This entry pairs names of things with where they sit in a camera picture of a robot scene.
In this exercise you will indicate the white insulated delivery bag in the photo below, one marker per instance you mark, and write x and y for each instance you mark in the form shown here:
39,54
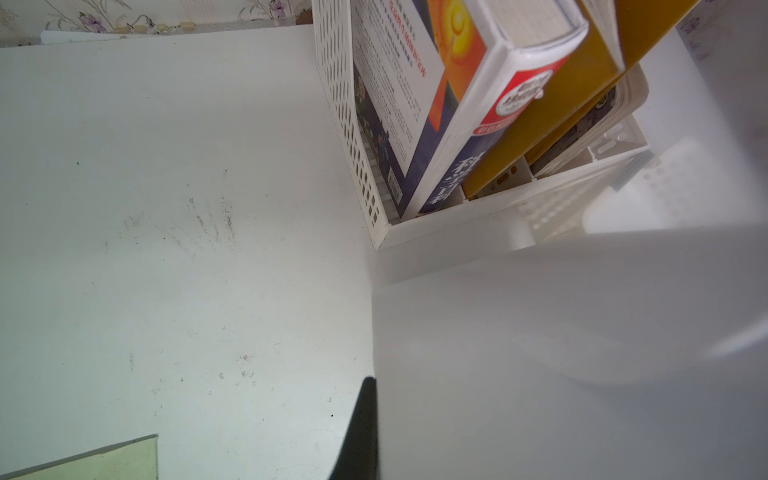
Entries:
638,355

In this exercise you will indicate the green history picture book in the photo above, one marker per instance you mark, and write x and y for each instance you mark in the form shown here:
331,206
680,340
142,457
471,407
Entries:
134,459

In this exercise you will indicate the science encyclopedia book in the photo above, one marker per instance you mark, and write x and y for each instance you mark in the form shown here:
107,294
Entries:
437,83

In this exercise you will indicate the white plastic file organizer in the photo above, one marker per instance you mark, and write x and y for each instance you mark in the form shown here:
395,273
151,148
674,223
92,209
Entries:
332,30

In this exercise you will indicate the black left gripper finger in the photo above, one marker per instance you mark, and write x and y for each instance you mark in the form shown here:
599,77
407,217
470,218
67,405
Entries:
358,455

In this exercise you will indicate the white perforated plastic tray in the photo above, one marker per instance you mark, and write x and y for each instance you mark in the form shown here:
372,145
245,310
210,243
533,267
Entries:
686,186

